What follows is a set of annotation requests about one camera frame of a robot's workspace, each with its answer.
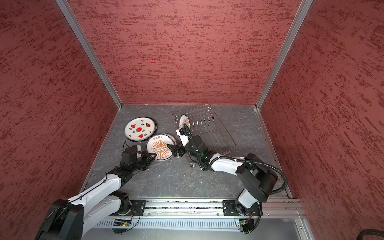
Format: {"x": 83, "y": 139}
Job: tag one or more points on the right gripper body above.
{"x": 188, "y": 149}

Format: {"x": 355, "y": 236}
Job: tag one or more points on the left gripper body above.
{"x": 146, "y": 160}

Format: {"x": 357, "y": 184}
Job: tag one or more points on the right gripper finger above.
{"x": 174, "y": 149}
{"x": 187, "y": 131}

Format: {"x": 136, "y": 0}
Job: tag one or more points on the orange sunburst plate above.
{"x": 173, "y": 138}
{"x": 158, "y": 145}
{"x": 184, "y": 120}

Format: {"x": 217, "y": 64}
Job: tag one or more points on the dark rimmed patterned plate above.
{"x": 154, "y": 126}

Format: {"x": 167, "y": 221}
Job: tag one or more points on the watermelon print white plate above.
{"x": 139, "y": 129}

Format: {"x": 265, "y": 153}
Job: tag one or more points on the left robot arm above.
{"x": 70, "y": 219}

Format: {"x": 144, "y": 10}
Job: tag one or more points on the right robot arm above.
{"x": 258, "y": 178}

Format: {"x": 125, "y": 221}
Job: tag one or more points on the right corner aluminium profile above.
{"x": 290, "y": 37}

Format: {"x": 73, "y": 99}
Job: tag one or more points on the corner aluminium profile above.
{"x": 79, "y": 33}
{"x": 290, "y": 37}

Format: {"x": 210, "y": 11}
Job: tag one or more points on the left corner aluminium profile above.
{"x": 79, "y": 33}

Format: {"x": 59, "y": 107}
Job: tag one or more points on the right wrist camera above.
{"x": 184, "y": 137}

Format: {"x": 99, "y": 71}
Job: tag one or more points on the metal wire dish rack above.
{"x": 205, "y": 123}

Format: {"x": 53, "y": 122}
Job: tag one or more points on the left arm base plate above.
{"x": 132, "y": 208}

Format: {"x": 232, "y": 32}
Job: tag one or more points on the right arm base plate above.
{"x": 234, "y": 208}

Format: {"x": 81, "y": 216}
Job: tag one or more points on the perforated cable tray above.
{"x": 222, "y": 225}

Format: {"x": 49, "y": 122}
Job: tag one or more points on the aluminium front rail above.
{"x": 275, "y": 208}

